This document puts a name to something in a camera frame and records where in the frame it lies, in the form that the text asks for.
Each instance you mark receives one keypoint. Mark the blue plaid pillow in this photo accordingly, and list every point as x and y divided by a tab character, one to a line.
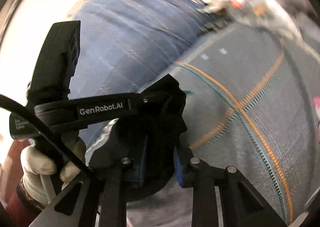
125	44

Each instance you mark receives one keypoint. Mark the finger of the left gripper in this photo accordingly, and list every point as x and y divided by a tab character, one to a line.
162	97

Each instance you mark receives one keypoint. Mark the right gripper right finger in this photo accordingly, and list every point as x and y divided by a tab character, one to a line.
222	192

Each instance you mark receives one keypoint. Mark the black pants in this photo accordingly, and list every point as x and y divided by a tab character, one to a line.
148	140

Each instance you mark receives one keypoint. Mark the white gloved hand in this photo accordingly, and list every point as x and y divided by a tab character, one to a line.
35	165

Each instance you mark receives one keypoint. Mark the grey patterned bed sheet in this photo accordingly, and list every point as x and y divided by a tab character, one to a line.
251	103

